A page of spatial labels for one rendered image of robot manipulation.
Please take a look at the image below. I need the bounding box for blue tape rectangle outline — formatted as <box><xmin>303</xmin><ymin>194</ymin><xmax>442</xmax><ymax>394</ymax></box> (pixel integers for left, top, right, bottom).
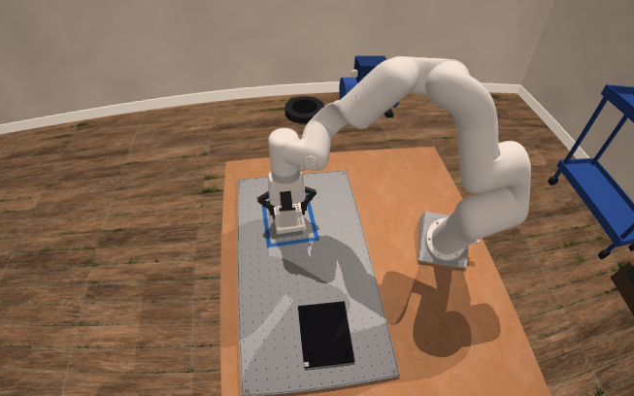
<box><xmin>261</xmin><ymin>202</ymin><xmax>319</xmax><ymax>248</ymax></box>

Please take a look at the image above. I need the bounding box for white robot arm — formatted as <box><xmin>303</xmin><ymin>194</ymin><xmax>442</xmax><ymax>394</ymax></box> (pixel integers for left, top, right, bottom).
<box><xmin>268</xmin><ymin>56</ymin><xmax>531</xmax><ymax>260</ymax></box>

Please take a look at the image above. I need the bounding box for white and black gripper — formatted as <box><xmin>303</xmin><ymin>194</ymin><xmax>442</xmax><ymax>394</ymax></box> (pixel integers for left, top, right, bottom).
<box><xmin>257</xmin><ymin>172</ymin><xmax>317</xmax><ymax>219</ymax></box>

